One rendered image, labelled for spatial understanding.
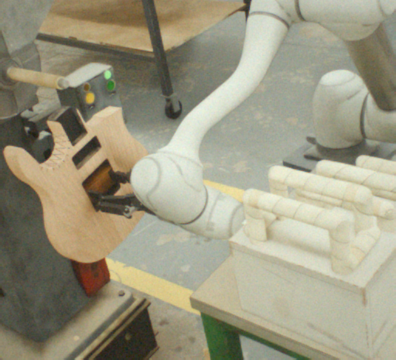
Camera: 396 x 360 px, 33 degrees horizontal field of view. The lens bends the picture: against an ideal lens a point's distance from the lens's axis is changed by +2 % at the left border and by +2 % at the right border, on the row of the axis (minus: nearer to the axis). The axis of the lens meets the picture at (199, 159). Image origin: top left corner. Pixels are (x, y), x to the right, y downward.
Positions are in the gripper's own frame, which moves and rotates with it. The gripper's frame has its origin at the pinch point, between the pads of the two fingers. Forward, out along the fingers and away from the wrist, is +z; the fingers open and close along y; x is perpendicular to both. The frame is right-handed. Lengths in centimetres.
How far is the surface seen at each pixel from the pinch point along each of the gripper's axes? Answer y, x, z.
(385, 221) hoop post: 3, 7, -73
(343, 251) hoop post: -12, 15, -73
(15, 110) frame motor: 6.8, 13.4, 32.5
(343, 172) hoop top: 12, 9, -61
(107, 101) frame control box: 34.3, -2.7, 30.1
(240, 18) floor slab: 326, -148, 207
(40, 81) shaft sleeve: 7.5, 24.1, 15.8
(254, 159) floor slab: 141, -122, 74
